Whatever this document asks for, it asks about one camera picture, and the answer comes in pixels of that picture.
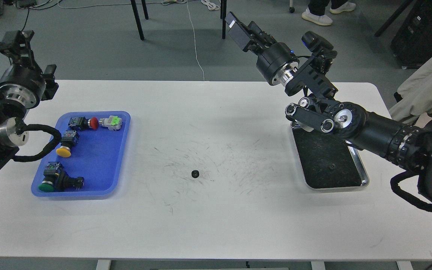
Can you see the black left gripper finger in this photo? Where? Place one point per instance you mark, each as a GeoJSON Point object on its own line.
{"type": "Point", "coordinates": [16, 46]}
{"type": "Point", "coordinates": [51, 85]}

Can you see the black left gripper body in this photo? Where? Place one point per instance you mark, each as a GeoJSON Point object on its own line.
{"type": "Point", "coordinates": [23, 84]}

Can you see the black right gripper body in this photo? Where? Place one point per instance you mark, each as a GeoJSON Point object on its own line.
{"type": "Point", "coordinates": [271, 60]}

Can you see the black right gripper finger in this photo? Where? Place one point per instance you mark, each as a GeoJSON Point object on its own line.
{"type": "Point", "coordinates": [262, 38]}
{"type": "Point", "coordinates": [241, 35]}

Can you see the yellow push button switch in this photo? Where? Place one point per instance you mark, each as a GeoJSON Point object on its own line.
{"type": "Point", "coordinates": [69, 139]}

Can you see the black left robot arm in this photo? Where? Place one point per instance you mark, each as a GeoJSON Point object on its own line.
{"type": "Point", "coordinates": [14, 133]}

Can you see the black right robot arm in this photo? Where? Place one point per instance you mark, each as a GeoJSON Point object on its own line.
{"type": "Point", "coordinates": [406, 146]}

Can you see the white sneaker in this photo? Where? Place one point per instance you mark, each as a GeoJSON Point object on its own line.
{"type": "Point", "coordinates": [346, 7]}
{"type": "Point", "coordinates": [322, 20]}

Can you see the blue plastic tray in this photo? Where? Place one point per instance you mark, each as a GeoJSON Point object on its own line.
{"type": "Point", "coordinates": [97, 158]}

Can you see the metal tray with black mat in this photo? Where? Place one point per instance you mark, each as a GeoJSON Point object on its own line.
{"type": "Point", "coordinates": [316, 152]}

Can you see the beige cloth cover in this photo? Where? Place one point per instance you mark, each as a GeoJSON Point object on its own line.
{"type": "Point", "coordinates": [416, 94]}

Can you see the black equipment case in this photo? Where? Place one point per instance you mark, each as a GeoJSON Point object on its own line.
{"type": "Point", "coordinates": [412, 44]}

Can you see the red push button switch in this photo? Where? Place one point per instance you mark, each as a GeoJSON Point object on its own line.
{"type": "Point", "coordinates": [82, 123]}

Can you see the green and grey switch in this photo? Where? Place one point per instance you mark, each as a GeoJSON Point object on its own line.
{"type": "Point", "coordinates": [112, 122]}

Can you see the green push button switch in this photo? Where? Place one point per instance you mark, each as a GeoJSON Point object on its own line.
{"type": "Point", "coordinates": [51, 177]}

